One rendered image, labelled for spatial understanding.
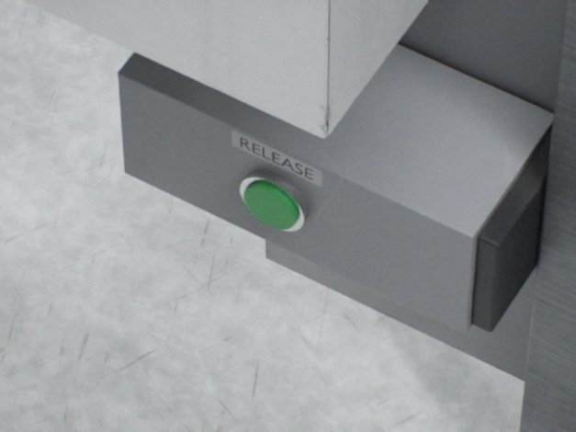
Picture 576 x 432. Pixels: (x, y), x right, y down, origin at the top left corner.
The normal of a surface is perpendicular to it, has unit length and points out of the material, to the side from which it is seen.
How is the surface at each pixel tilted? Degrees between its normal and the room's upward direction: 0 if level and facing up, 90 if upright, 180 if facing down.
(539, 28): 90
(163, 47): 90
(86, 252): 0
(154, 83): 0
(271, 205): 90
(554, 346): 90
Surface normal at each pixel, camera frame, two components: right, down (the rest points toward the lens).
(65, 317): 0.00, -0.60
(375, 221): -0.51, 0.69
